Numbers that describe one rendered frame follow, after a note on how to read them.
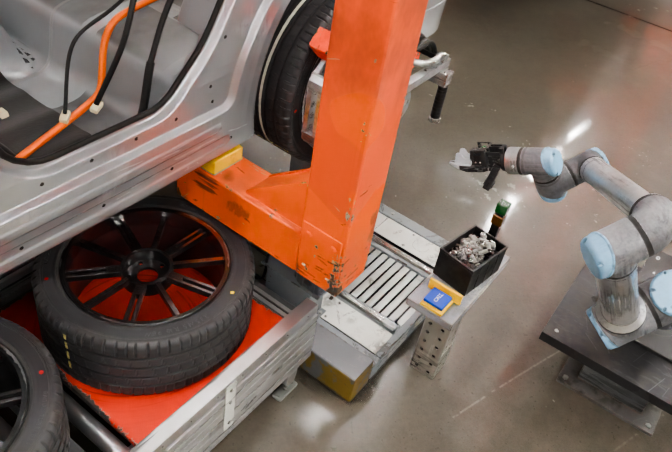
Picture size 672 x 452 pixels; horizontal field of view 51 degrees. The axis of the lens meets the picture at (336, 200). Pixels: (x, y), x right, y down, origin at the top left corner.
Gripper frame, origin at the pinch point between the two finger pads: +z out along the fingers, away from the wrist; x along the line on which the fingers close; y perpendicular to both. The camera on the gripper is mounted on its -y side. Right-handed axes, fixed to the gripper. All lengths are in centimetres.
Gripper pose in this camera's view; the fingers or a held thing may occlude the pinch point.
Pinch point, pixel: (453, 164)
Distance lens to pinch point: 249.5
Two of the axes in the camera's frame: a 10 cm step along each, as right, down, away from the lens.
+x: -5.3, 4.8, -7.0
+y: -2.3, -8.8, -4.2
